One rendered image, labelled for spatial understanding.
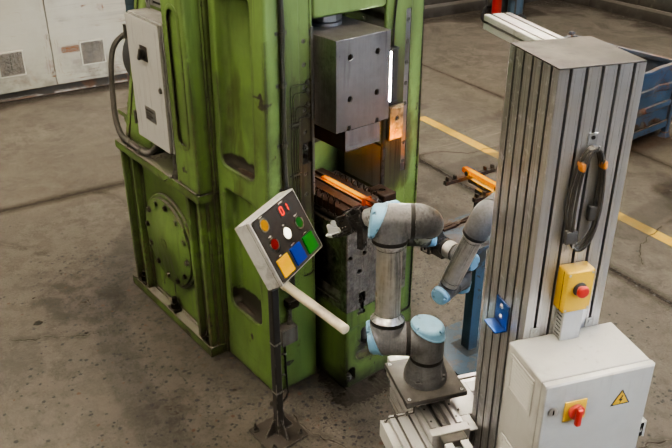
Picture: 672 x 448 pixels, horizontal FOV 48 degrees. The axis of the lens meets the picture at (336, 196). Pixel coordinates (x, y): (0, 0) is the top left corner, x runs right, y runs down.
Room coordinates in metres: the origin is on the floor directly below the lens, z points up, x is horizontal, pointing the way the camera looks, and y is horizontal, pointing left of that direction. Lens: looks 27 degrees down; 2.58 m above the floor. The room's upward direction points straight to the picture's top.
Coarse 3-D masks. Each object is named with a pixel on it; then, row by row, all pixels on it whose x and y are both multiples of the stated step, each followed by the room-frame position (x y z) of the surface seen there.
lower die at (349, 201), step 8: (320, 168) 3.47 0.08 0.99; (336, 176) 3.38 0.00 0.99; (320, 184) 3.29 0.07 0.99; (328, 184) 3.28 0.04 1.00; (344, 184) 3.27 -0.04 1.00; (320, 192) 3.22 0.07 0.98; (328, 192) 3.20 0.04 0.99; (336, 192) 3.20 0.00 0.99; (344, 192) 3.18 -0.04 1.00; (360, 192) 3.20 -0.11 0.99; (368, 192) 3.20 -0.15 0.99; (320, 200) 3.17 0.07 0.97; (344, 200) 3.12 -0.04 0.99; (352, 200) 3.12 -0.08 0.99; (360, 200) 3.10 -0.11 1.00; (376, 200) 3.15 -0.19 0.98; (336, 208) 3.08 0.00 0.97; (344, 208) 3.06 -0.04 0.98; (352, 208) 3.06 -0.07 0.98
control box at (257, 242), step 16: (288, 192) 2.79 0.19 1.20; (272, 208) 2.66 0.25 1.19; (240, 224) 2.56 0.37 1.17; (256, 224) 2.54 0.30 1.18; (272, 224) 2.61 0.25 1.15; (288, 224) 2.68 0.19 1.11; (304, 224) 2.75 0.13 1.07; (256, 240) 2.50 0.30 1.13; (288, 240) 2.62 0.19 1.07; (256, 256) 2.50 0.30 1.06; (272, 256) 2.51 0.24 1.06; (272, 272) 2.47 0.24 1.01; (272, 288) 2.48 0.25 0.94
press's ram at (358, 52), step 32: (320, 32) 3.14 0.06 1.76; (352, 32) 3.14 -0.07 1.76; (384, 32) 3.16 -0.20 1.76; (320, 64) 3.08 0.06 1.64; (352, 64) 3.05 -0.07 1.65; (384, 64) 3.16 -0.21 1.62; (320, 96) 3.08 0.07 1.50; (352, 96) 3.05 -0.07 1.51; (384, 96) 3.17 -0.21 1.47; (352, 128) 3.05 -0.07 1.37
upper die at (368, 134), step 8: (320, 128) 3.16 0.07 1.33; (360, 128) 3.08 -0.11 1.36; (368, 128) 3.11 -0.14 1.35; (376, 128) 3.14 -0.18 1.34; (320, 136) 3.16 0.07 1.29; (328, 136) 3.12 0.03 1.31; (336, 136) 3.08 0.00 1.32; (344, 136) 3.03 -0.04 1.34; (352, 136) 3.06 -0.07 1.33; (360, 136) 3.08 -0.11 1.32; (368, 136) 3.11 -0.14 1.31; (376, 136) 3.14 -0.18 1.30; (336, 144) 3.08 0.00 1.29; (344, 144) 3.03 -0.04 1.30; (352, 144) 3.06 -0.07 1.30; (360, 144) 3.08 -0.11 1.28; (368, 144) 3.11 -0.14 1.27
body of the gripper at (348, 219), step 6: (354, 210) 2.62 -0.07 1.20; (360, 210) 2.62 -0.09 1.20; (342, 216) 2.61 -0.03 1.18; (348, 216) 2.62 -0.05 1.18; (354, 216) 2.60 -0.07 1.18; (360, 216) 2.58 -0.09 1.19; (336, 222) 2.62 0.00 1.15; (342, 222) 2.61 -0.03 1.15; (348, 222) 2.60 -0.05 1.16; (354, 222) 2.61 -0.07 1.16; (360, 222) 2.57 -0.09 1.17; (342, 228) 2.61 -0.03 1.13; (348, 228) 2.59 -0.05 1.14; (354, 228) 2.60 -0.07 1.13; (348, 234) 2.59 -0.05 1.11
